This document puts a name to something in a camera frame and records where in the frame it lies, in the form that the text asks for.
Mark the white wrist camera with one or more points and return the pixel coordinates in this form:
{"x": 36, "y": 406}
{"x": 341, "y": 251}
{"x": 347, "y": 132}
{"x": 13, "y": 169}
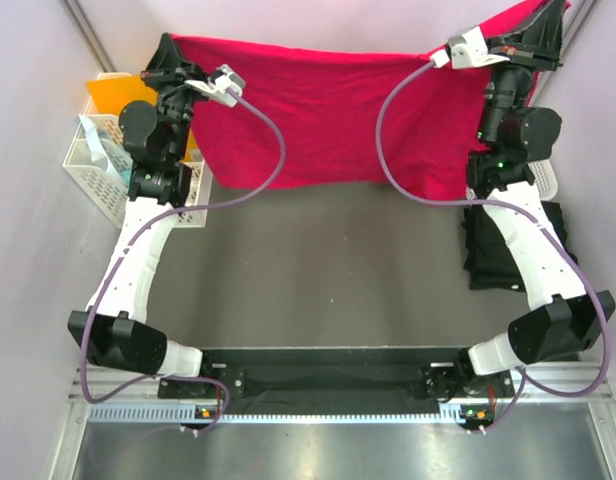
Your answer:
{"x": 223, "y": 86}
{"x": 466, "y": 51}

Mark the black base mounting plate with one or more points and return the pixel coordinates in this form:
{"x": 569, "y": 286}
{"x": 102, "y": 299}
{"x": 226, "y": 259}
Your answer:
{"x": 411, "y": 381}

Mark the teal object in organizer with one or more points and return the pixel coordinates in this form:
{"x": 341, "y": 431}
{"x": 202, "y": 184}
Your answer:
{"x": 123, "y": 172}

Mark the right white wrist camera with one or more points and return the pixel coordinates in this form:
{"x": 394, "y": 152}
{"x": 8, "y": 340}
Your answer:
{"x": 466, "y": 51}

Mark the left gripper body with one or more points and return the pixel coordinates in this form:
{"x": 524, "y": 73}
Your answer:
{"x": 175, "y": 104}

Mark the black folded t shirt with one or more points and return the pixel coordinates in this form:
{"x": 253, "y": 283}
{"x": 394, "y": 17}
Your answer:
{"x": 489, "y": 263}

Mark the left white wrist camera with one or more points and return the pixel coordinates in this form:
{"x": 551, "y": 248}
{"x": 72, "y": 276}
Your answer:
{"x": 223, "y": 86}

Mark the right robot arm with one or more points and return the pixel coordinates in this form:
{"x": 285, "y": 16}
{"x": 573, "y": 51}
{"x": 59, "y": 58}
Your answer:
{"x": 563, "y": 318}

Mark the aluminium frame rail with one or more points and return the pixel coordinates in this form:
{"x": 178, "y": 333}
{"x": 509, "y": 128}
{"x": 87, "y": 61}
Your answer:
{"x": 544, "y": 379}

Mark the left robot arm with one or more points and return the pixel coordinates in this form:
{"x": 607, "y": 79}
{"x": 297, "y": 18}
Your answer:
{"x": 112, "y": 328}

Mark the grey slotted cable duct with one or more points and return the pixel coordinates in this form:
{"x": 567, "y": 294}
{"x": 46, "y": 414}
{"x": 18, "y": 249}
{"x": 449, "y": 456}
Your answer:
{"x": 195, "y": 413}

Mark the orange plastic folder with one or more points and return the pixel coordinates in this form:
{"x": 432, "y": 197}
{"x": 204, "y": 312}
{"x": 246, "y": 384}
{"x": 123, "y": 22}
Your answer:
{"x": 110, "y": 93}

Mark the white plastic basket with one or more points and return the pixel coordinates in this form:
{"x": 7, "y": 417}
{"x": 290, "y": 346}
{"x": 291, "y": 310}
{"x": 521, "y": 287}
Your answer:
{"x": 545, "y": 179}

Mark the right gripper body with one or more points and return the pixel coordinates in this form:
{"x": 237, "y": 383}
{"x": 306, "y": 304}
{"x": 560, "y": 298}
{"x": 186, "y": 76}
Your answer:
{"x": 507, "y": 89}

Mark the red t shirt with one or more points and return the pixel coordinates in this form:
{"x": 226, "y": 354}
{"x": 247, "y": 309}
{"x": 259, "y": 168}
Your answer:
{"x": 316, "y": 117}

